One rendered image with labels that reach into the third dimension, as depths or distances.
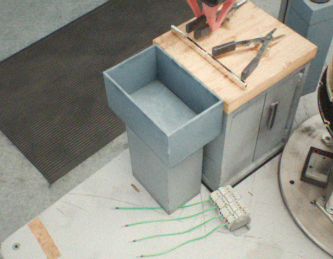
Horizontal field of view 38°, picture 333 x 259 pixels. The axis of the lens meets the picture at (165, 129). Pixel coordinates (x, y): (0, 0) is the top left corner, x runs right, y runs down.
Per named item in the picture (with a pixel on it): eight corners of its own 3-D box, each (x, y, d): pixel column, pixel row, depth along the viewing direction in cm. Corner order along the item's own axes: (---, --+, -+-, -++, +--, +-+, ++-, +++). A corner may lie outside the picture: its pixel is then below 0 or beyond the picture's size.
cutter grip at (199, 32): (196, 40, 79) (196, 32, 78) (193, 37, 79) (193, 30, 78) (214, 29, 80) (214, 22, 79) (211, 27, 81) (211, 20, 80)
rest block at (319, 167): (332, 162, 96) (334, 155, 94) (325, 183, 93) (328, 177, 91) (311, 155, 97) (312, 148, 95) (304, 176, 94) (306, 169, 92)
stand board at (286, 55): (227, 115, 75) (229, 104, 73) (152, 50, 84) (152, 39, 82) (314, 57, 82) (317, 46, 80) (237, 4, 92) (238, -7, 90)
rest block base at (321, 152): (333, 157, 98) (335, 153, 97) (324, 189, 94) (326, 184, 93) (309, 150, 100) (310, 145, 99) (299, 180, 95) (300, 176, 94)
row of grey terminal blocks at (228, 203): (253, 228, 91) (256, 217, 88) (232, 239, 90) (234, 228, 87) (226, 188, 97) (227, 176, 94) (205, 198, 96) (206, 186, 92)
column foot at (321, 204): (324, 193, 93) (325, 191, 92) (349, 220, 90) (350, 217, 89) (312, 201, 92) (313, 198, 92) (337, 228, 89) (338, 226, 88)
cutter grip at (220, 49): (213, 57, 77) (214, 50, 76) (211, 54, 78) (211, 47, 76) (235, 50, 78) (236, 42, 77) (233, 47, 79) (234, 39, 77)
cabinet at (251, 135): (218, 200, 95) (228, 113, 75) (160, 141, 105) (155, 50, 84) (287, 148, 103) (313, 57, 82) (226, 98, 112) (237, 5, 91)
